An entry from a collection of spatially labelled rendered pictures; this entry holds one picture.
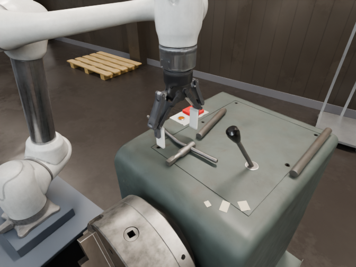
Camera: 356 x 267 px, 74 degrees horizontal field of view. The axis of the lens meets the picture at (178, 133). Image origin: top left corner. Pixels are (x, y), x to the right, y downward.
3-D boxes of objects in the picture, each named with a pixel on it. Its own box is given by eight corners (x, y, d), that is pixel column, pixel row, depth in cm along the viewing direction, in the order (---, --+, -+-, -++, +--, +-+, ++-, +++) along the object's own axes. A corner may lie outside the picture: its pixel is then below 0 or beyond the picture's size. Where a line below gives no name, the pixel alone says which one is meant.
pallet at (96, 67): (143, 68, 488) (143, 62, 481) (109, 82, 428) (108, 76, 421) (100, 55, 554) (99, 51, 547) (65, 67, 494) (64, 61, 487)
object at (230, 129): (231, 136, 60) (233, 121, 57) (242, 142, 58) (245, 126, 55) (221, 143, 58) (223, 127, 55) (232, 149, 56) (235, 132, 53)
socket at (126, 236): (121, 238, 53) (120, 232, 51) (134, 230, 55) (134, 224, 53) (128, 250, 51) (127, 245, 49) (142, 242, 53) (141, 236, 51)
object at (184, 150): (170, 168, 65) (195, 148, 72) (170, 162, 64) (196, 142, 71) (164, 165, 66) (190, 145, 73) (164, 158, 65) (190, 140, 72)
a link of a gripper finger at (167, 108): (182, 93, 62) (179, 91, 60) (162, 131, 62) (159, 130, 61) (172, 89, 64) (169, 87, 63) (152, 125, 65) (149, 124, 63)
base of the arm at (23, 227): (-9, 223, 103) (-15, 215, 99) (41, 190, 117) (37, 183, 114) (10, 247, 94) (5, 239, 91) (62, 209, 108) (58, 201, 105)
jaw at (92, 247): (121, 256, 62) (99, 216, 61) (127, 260, 58) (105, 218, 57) (80, 288, 56) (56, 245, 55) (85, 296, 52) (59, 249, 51)
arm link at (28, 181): (-4, 217, 98) (-30, 180, 86) (27, 185, 113) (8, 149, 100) (31, 223, 96) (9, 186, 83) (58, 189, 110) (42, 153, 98)
